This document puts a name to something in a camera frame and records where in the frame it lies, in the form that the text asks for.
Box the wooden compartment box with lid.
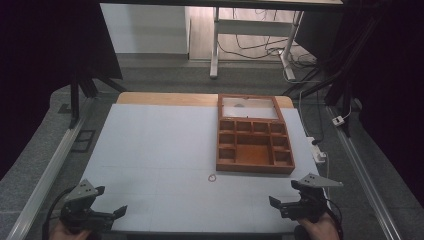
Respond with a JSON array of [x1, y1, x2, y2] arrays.
[[215, 93, 296, 175]]

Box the aluminium rail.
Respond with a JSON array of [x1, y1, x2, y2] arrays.
[[5, 98, 95, 240], [325, 104, 403, 240]]

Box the white power strip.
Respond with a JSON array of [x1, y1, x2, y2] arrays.
[[305, 135, 327, 164]]

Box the person's right hand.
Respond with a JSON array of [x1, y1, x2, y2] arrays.
[[297, 213, 340, 240]]

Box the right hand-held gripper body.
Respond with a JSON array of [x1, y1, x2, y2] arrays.
[[280, 172, 344, 224]]

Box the person's left hand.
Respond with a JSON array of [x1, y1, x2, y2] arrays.
[[49, 221, 92, 240]]

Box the black cables on floor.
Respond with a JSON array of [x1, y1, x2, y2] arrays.
[[216, 8, 318, 68]]

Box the white desk frame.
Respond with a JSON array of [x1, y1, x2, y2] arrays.
[[209, 6, 305, 82]]

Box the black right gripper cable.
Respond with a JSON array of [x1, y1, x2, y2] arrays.
[[324, 197, 345, 240]]

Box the black metal stand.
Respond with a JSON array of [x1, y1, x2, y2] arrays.
[[282, 13, 381, 138], [68, 64, 128, 130]]

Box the white table mat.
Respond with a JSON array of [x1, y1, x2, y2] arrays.
[[80, 103, 330, 234]]

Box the black rectangular floor frame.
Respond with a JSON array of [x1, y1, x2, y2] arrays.
[[70, 129, 97, 154]]

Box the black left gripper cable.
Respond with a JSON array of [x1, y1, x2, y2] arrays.
[[41, 187, 75, 240]]

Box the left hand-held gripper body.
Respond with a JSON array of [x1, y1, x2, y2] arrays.
[[59, 179, 115, 233]]

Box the black curtain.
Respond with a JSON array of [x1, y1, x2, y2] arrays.
[[0, 0, 124, 181], [296, 0, 424, 208]]

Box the white cabinet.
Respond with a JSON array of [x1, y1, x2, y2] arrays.
[[99, 3, 192, 55]]

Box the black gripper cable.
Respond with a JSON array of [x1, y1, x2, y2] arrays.
[[324, 197, 345, 240], [41, 187, 75, 240]]

